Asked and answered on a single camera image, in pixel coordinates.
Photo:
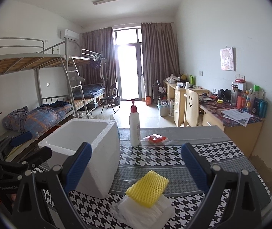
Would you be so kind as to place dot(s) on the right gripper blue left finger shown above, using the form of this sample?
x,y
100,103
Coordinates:
x,y
30,208

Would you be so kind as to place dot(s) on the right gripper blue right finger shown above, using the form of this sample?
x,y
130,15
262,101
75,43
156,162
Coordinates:
x,y
242,209

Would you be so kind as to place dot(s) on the white paper tissues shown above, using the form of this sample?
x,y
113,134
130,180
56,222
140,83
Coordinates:
x,y
134,215

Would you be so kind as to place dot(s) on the yellow foam fruit net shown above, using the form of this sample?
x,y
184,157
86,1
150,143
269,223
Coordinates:
x,y
147,190

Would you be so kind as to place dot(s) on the blue plaid quilt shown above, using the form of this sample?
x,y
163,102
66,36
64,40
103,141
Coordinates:
x,y
37,121

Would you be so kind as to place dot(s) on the white styrofoam box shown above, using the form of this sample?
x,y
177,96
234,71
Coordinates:
x,y
103,137

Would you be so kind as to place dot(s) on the metal bunk bed near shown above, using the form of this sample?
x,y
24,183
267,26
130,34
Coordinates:
x,y
30,71

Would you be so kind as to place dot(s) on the metal bunk bed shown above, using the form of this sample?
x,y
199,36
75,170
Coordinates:
x,y
84,96
30,71

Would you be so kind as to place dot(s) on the wooden desk near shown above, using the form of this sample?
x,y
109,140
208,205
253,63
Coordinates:
x,y
245,137

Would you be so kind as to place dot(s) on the wooden desk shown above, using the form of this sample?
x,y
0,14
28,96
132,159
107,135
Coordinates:
x,y
176,98
245,137

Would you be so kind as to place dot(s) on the papers on desk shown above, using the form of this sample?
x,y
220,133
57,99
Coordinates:
x,y
238,116

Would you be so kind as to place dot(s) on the houndstooth tablecloth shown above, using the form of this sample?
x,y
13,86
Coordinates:
x,y
166,160

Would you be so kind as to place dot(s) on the white pump lotion bottle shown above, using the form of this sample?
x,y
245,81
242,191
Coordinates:
x,y
134,125

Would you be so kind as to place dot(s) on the black folding chair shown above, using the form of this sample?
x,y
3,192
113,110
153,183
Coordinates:
x,y
111,98

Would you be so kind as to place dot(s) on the smiley face wooden chair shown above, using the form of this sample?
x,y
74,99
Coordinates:
x,y
191,109

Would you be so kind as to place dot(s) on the teal tumbler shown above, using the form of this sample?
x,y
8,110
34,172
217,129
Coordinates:
x,y
263,105

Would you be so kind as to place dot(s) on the red snack packet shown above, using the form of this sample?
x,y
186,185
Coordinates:
x,y
155,139

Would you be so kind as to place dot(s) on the black headphones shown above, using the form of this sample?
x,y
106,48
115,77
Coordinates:
x,y
224,94

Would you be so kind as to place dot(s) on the clear water bottle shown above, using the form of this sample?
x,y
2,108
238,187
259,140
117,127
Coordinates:
x,y
234,93

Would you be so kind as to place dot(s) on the metal bunk bed far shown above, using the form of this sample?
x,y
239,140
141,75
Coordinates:
x,y
84,96

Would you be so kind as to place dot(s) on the wooden desk far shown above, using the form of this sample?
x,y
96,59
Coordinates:
x,y
176,98

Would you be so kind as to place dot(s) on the orange container on floor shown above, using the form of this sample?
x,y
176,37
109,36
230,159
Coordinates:
x,y
148,100

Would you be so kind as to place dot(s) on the white bucket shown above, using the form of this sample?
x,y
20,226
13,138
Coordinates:
x,y
164,108

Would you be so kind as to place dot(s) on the left brown curtain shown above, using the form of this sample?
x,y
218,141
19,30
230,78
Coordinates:
x,y
102,68

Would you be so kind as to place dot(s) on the brown curtain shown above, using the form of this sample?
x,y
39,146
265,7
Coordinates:
x,y
160,54
102,68

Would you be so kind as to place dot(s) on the white air conditioner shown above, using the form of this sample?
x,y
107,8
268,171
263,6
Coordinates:
x,y
69,34

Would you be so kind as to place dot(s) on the right brown curtain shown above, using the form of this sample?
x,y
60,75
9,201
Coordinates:
x,y
160,54

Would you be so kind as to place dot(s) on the pink wall picture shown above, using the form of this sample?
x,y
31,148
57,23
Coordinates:
x,y
227,61

